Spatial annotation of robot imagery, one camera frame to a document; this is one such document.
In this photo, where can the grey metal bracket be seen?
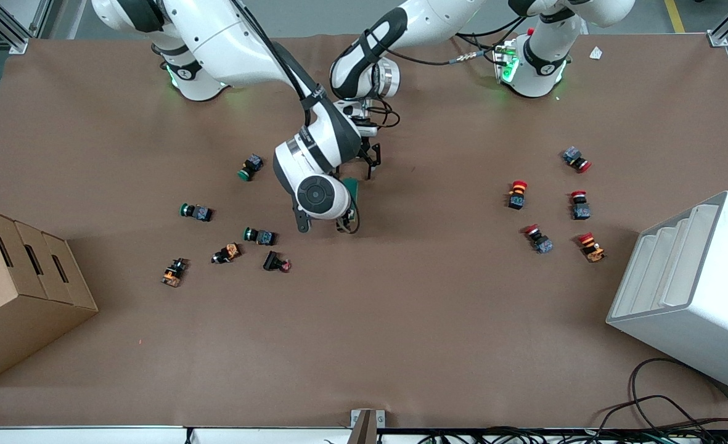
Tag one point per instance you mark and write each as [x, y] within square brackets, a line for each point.
[367, 422]

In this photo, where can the white plastic bin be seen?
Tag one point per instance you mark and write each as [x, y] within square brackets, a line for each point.
[703, 308]

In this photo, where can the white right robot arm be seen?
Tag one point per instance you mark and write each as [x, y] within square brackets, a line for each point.
[216, 37]

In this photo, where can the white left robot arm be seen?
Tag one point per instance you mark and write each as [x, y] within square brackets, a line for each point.
[425, 18]

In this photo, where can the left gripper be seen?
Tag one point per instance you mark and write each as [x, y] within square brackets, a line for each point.
[370, 152]

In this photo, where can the yellow floor tape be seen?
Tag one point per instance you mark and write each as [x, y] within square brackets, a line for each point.
[675, 15]

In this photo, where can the red mushroom emergency button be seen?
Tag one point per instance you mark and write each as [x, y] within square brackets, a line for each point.
[577, 159]
[591, 246]
[517, 194]
[580, 205]
[539, 238]

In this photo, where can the brown cardboard box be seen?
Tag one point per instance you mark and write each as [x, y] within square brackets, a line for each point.
[24, 308]

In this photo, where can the white table edge rail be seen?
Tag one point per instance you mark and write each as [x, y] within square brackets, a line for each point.
[92, 436]

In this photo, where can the black square push button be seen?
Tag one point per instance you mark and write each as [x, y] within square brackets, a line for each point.
[275, 261]

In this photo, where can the black orange selector switch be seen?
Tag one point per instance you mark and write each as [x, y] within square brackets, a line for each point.
[174, 272]
[226, 253]

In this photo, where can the white paper scrap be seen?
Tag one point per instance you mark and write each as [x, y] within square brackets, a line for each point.
[596, 52]

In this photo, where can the brown paper table mat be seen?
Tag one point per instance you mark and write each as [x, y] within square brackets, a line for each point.
[400, 339]

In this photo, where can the green push button switch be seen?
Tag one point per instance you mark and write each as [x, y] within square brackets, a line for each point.
[196, 212]
[259, 235]
[251, 167]

